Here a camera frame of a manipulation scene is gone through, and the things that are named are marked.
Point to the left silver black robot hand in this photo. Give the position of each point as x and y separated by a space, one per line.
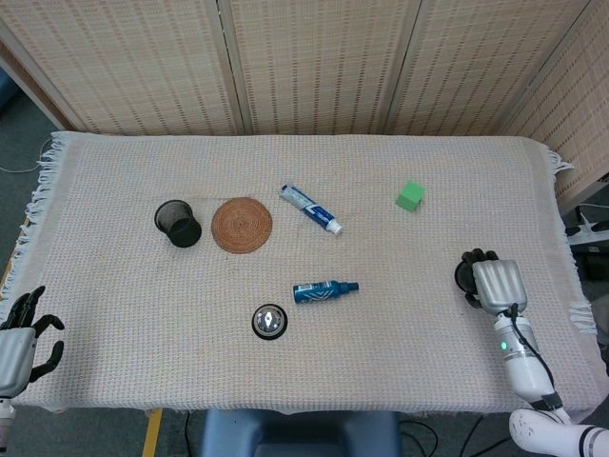
16 352

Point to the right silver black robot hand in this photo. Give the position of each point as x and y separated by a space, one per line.
499 285

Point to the black round object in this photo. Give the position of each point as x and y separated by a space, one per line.
463 277

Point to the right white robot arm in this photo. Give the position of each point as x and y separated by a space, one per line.
525 371

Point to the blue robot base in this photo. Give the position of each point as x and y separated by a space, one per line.
300 435

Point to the black box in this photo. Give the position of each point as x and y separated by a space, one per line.
592 262

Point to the green cube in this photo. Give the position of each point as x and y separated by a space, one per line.
409 196

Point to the blue spray bottle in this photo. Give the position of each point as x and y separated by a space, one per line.
319 291

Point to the beige fringed tablecloth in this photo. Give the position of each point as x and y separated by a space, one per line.
333 362

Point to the blue white toothpaste tube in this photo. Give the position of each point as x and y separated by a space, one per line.
311 209

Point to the black mesh pen holder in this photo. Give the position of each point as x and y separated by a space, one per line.
178 223

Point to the silver call bell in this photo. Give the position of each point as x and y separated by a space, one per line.
269 322

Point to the round woven brown coaster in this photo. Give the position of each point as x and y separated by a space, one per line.
241 225

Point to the bamboo folding screen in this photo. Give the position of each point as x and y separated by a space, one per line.
309 62

